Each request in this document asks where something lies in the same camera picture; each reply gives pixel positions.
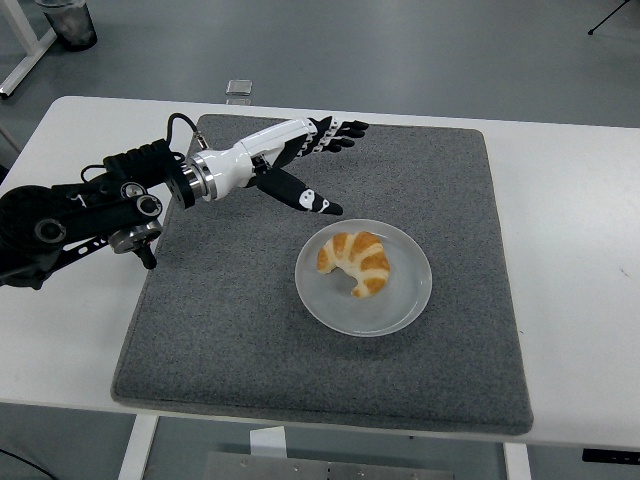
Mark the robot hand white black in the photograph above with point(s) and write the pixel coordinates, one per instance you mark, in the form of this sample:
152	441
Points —
250	150

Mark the white table frame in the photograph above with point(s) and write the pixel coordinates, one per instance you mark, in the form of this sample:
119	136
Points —
27	55

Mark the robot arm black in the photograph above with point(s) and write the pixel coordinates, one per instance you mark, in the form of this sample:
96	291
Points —
75	215

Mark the white label under table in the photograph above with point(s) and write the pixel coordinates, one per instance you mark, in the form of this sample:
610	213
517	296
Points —
267	442

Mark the white table leg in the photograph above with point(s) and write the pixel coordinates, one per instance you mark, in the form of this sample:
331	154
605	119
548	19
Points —
137	450
517	462

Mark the black tripod leg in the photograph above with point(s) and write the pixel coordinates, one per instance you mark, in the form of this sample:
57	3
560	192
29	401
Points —
607	17

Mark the croissant bread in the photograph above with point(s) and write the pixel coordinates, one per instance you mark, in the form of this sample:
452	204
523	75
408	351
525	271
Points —
362	260

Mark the grey felt mat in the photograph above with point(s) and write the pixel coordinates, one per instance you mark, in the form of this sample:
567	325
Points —
325	375

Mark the black box under table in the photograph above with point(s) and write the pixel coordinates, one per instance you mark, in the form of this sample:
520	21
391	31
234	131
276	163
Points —
610	455

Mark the small metal floor box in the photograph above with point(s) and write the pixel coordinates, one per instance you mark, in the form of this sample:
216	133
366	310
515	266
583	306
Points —
239	87

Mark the trash bin with bag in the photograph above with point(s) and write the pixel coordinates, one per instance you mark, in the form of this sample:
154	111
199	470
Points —
70	25

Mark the light grey round plate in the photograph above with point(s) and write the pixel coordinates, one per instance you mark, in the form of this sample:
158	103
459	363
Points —
400	300

